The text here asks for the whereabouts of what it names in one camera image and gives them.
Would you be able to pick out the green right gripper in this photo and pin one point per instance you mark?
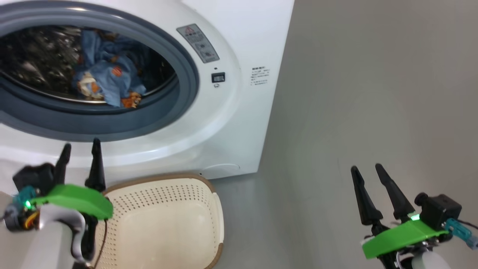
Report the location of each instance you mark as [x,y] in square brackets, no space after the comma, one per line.
[403,237]

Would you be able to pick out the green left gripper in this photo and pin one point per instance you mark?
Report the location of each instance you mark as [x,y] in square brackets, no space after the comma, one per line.
[78,198]

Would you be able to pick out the blue patterned garment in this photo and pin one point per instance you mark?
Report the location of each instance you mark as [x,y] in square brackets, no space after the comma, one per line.
[108,46]
[108,82]

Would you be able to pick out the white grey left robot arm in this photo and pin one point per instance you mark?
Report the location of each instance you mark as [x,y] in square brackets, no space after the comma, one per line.
[48,239]

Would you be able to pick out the white front-load washing machine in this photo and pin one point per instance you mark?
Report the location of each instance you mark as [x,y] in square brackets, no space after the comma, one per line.
[231,130]

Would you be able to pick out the cream perforated laundry basket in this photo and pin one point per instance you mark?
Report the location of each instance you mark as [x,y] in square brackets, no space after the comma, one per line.
[168,224]

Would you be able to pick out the round white filter cover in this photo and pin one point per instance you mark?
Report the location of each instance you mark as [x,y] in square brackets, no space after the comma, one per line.
[224,169]

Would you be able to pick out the grey warning sticker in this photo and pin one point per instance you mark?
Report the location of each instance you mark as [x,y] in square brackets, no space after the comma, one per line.
[198,43]

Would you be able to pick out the printed text label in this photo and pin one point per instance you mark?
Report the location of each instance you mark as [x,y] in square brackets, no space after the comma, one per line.
[260,76]

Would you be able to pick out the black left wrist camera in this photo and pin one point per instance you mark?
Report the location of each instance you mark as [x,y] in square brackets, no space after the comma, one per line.
[33,177]

